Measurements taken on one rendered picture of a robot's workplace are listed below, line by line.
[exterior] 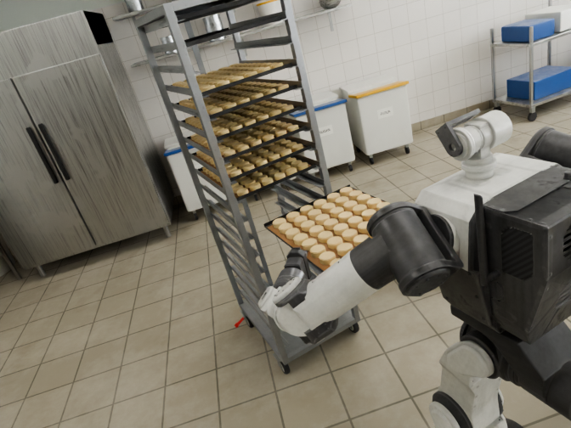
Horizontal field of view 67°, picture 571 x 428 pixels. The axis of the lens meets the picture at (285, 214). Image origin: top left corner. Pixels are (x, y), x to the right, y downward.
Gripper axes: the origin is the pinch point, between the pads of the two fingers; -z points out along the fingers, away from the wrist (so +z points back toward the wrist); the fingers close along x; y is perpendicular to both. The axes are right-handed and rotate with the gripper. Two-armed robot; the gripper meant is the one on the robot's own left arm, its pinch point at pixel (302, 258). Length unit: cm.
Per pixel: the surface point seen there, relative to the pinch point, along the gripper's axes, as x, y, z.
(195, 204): -83, 194, -225
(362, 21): 34, 32, -392
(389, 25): 23, 7, -406
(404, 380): -100, -17, -41
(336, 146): -68, 62, -299
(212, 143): 31, 40, -36
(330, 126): -46, 63, -298
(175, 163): -38, 198, -223
